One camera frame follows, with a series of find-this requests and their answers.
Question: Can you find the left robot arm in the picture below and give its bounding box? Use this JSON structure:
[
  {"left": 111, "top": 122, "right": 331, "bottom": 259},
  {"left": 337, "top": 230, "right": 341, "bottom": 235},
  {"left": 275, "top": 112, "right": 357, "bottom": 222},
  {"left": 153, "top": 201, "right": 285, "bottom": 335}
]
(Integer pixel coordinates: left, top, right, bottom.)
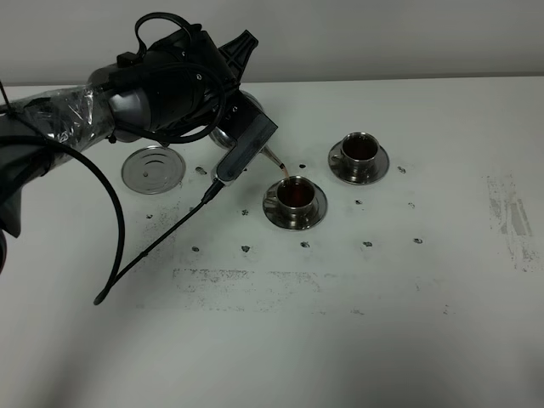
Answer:
[{"left": 1, "top": 23, "right": 275, "bottom": 237}]

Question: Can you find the black cable tie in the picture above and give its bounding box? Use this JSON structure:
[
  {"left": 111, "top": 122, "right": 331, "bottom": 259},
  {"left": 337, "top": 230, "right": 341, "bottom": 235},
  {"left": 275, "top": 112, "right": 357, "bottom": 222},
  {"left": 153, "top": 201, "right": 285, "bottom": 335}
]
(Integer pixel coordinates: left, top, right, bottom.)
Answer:
[{"left": 0, "top": 82, "right": 14, "bottom": 115}]

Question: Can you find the left black camera cable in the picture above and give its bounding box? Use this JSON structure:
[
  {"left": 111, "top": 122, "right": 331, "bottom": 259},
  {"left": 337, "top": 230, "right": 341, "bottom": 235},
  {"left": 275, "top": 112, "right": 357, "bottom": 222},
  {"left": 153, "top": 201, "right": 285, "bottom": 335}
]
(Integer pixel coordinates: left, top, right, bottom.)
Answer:
[{"left": 0, "top": 11, "right": 229, "bottom": 306}]

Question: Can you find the far stainless steel teacup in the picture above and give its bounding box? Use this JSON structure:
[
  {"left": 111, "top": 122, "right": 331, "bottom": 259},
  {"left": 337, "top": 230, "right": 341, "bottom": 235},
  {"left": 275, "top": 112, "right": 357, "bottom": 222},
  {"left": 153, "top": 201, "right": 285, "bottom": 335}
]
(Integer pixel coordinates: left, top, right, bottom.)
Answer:
[{"left": 329, "top": 132, "right": 380, "bottom": 167}]

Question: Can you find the stainless steel teapot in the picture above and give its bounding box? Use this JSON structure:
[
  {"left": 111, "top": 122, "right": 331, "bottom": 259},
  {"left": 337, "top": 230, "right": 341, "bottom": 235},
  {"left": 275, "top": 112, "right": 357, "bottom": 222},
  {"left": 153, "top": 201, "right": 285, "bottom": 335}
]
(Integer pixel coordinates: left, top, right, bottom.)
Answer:
[{"left": 207, "top": 88, "right": 291, "bottom": 179}]

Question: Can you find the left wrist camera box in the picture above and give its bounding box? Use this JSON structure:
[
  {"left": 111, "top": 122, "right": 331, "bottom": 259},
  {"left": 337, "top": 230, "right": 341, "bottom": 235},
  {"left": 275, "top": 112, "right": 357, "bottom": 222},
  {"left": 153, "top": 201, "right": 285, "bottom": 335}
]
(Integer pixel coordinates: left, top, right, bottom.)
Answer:
[{"left": 210, "top": 91, "right": 280, "bottom": 189}]

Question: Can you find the teapot steel saucer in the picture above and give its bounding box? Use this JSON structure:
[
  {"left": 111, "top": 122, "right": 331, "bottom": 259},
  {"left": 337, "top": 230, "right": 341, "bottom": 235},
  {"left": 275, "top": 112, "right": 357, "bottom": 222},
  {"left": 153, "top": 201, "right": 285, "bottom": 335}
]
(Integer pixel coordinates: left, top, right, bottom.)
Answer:
[{"left": 121, "top": 146, "right": 186, "bottom": 195}]

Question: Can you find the far steel saucer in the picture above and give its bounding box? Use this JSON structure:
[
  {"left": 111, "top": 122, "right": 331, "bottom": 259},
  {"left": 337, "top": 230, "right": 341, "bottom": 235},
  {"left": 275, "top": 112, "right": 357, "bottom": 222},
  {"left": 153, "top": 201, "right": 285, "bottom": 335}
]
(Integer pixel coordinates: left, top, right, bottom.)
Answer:
[{"left": 328, "top": 141, "right": 390, "bottom": 185}]

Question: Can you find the near stainless steel teacup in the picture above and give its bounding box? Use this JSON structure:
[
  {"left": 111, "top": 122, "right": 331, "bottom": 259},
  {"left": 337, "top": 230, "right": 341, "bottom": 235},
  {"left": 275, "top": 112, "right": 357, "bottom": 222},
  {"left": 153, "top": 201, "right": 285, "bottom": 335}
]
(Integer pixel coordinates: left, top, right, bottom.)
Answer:
[{"left": 263, "top": 176, "right": 317, "bottom": 215}]

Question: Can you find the near steel saucer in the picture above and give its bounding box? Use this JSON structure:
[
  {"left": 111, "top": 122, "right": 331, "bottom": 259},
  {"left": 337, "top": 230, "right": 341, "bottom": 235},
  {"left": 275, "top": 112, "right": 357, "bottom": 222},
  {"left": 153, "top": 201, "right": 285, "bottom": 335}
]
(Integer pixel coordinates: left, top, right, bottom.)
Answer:
[{"left": 263, "top": 183, "right": 328, "bottom": 231}]

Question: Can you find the stainless steel teacup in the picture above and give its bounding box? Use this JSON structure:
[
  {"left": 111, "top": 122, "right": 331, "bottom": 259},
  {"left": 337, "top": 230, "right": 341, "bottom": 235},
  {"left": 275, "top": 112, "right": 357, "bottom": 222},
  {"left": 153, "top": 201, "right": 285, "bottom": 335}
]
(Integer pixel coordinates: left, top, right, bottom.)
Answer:
[
  {"left": 329, "top": 132, "right": 380, "bottom": 167},
  {"left": 263, "top": 176, "right": 317, "bottom": 215}
]

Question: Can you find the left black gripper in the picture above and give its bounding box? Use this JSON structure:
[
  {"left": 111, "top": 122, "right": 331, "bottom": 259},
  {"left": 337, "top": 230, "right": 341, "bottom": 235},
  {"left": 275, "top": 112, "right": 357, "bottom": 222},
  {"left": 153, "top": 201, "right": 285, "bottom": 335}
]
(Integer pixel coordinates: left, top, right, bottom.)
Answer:
[{"left": 116, "top": 29, "right": 258, "bottom": 143}]

